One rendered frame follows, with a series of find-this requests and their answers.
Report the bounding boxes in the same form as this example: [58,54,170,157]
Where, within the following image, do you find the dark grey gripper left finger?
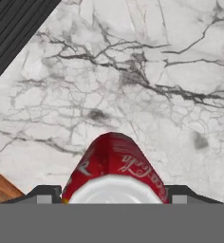
[2,185,63,205]

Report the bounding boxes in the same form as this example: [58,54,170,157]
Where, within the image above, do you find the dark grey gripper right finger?
[164,185,224,205]

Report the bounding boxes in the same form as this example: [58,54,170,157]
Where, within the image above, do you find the red soda can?
[61,132,170,205]

